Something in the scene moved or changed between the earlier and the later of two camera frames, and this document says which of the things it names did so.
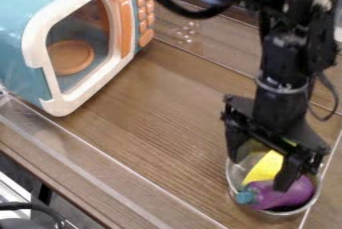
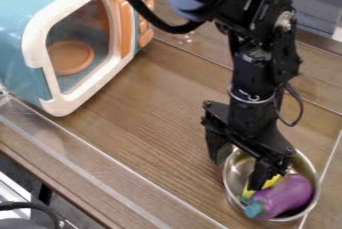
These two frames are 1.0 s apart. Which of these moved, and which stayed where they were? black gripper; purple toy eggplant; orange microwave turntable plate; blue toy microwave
Moved: purple toy eggplant; black gripper
Stayed: orange microwave turntable plate; blue toy microwave
